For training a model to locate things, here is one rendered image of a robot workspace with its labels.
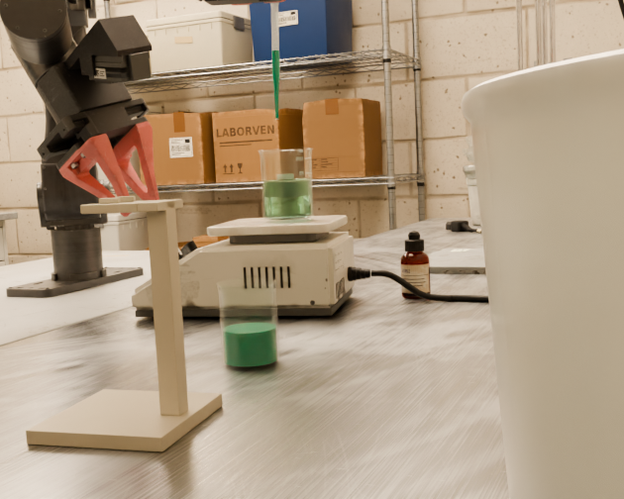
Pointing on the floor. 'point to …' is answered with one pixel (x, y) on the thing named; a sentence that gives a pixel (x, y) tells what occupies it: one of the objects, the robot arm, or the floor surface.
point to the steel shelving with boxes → (201, 126)
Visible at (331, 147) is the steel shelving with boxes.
